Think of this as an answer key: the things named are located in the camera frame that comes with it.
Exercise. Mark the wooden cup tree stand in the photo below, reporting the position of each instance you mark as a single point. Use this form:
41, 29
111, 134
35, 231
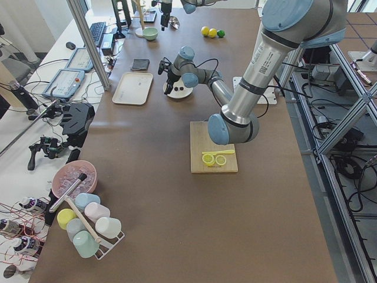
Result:
140, 16

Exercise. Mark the cream rectangular tray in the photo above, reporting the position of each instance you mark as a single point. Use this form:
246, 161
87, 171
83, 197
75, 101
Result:
133, 89

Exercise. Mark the green lime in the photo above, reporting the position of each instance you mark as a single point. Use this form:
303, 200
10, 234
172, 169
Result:
220, 33

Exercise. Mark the pink bowl with ice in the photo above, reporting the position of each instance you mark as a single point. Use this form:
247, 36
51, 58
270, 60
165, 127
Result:
70, 173

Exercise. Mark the yellow cup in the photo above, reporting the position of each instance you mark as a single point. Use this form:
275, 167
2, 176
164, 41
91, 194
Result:
64, 216

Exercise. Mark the grey cup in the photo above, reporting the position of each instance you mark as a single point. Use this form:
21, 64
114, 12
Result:
73, 227

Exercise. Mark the mint green bowl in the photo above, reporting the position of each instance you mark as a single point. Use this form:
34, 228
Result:
150, 33

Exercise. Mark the steel muddler in bowl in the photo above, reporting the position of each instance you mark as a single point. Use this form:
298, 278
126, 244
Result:
59, 201

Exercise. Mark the yellow plastic knife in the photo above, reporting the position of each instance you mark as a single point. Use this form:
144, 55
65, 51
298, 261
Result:
229, 151

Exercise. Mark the yellow lemon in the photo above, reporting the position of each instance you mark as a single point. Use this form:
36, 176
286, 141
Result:
212, 33
205, 31

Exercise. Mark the mint cup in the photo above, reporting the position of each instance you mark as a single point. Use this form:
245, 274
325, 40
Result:
85, 244

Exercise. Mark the white cup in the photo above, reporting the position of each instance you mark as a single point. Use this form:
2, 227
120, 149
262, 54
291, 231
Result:
108, 227

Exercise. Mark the white round plate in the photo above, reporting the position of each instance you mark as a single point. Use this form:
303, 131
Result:
180, 94

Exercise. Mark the aluminium frame post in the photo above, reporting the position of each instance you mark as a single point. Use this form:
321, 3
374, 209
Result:
79, 18

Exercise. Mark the dark grey folded cloth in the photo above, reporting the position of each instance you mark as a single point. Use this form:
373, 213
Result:
140, 64

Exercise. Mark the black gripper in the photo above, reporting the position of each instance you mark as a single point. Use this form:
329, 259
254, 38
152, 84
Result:
164, 12
171, 77

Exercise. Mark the wooden cutting board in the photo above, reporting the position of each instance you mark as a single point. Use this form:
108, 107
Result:
201, 142

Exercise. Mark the black keyboard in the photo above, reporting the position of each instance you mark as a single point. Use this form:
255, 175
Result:
97, 30

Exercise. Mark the light blue cup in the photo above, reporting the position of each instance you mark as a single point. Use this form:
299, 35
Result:
83, 199

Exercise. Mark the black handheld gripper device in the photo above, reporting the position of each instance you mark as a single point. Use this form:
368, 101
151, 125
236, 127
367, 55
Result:
51, 147

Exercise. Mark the white cup rack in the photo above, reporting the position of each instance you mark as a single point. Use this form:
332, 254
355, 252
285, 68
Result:
106, 244

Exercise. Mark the pink cup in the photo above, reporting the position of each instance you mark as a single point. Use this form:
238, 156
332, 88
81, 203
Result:
94, 211

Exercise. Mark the steel scoop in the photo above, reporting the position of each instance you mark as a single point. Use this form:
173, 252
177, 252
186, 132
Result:
174, 22

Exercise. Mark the lemon slice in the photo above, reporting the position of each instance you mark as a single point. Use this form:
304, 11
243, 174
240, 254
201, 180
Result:
220, 160
208, 159

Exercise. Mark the teach pendant tablet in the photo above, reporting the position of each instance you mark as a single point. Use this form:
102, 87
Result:
80, 60
64, 84

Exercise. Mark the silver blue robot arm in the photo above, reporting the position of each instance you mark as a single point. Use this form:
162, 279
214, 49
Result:
285, 26

